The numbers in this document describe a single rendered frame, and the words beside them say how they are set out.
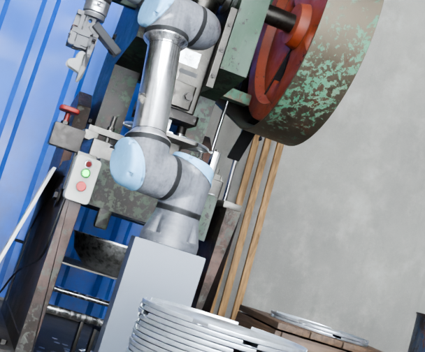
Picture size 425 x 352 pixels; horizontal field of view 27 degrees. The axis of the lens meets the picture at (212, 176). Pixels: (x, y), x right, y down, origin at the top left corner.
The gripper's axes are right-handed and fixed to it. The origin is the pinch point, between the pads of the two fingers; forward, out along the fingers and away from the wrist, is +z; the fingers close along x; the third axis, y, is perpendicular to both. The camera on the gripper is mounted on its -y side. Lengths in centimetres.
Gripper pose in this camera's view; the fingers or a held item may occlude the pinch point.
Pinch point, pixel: (80, 79)
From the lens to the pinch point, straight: 270.0
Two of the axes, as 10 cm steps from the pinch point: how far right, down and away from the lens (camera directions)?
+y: -9.1, -3.1, -2.6
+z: -3.0, 9.5, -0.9
